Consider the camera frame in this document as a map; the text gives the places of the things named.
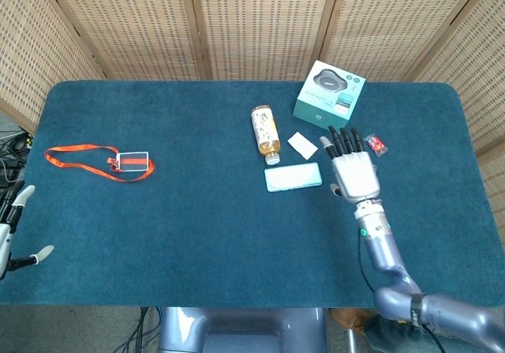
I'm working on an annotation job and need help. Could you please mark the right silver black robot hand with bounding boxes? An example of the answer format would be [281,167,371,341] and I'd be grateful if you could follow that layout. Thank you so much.
[319,126,383,207]

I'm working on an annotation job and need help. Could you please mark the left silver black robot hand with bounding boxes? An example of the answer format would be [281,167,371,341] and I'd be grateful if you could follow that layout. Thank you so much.
[0,181,55,281]

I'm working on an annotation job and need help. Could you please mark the red wrapped candy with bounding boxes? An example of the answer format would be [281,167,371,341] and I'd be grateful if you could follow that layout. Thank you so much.
[363,133,390,157]

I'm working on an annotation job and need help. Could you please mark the white paper slip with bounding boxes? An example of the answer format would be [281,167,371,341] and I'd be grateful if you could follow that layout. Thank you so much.
[286,132,319,160]

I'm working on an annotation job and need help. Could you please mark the teal speaker product box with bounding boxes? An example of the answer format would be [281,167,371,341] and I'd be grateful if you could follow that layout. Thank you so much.
[292,59,367,131]

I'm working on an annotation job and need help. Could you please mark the tea bottle with white cap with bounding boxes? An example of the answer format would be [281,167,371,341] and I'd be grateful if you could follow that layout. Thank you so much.
[251,106,282,167]

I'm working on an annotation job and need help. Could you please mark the clear badge holder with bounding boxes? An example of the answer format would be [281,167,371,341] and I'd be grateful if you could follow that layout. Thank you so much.
[116,151,150,172]

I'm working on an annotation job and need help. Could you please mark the blue plush table mat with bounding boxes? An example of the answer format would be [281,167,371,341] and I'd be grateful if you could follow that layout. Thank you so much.
[0,79,505,309]

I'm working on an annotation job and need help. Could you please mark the blue-grey robot torso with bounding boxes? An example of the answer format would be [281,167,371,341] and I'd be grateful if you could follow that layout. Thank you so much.
[157,307,328,353]

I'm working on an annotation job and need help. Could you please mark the black cable bundle by screen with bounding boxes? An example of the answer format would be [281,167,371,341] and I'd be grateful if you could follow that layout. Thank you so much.
[0,130,35,190]

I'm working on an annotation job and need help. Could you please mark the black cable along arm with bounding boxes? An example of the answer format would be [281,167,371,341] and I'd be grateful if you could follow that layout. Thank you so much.
[357,232,376,293]

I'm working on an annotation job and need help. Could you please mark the orange lanyard strap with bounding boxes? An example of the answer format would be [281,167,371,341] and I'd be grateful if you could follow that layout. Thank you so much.
[44,144,156,183]

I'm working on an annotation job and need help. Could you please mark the black cables under table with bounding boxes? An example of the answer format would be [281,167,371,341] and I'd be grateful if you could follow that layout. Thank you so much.
[116,307,163,353]

